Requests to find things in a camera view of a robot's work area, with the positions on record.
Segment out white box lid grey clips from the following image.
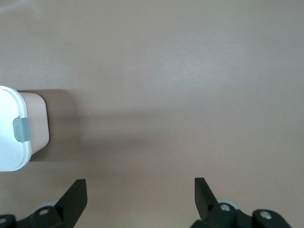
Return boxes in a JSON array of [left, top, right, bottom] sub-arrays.
[[0, 85, 32, 172]]

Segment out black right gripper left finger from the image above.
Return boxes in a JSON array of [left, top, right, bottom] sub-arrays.
[[0, 179, 88, 228]]

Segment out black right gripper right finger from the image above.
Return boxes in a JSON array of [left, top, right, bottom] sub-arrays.
[[190, 177, 292, 228]]

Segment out pink plastic storage box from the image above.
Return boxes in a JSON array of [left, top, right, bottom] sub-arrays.
[[18, 92, 50, 156]]

